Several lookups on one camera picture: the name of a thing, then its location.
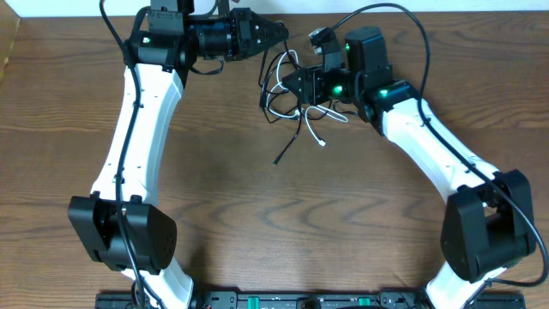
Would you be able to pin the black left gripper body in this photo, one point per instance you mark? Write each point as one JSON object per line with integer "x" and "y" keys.
{"x": 235, "y": 37}

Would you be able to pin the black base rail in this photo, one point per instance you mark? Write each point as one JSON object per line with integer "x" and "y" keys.
{"x": 407, "y": 299}

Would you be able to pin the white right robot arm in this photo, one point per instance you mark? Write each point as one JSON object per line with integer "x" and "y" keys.
{"x": 488, "y": 225}

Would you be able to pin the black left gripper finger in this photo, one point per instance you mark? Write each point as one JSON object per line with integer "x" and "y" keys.
{"x": 264, "y": 29}
{"x": 262, "y": 45}

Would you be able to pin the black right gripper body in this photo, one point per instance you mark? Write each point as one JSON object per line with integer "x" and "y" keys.
{"x": 316, "y": 83}

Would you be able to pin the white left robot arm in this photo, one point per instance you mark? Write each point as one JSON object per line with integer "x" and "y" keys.
{"x": 119, "y": 222}

